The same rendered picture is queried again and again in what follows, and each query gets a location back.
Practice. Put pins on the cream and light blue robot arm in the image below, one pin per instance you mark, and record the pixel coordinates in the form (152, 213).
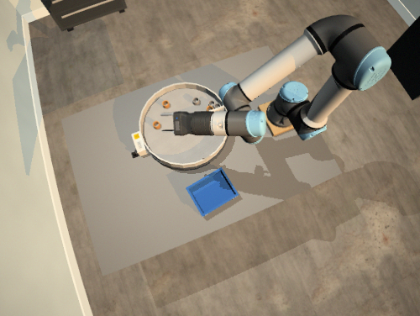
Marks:
(360, 63)

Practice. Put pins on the blue plastic crate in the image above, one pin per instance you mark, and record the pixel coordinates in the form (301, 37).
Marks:
(212, 191)

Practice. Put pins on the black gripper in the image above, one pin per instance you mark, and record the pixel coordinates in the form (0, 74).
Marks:
(197, 123)

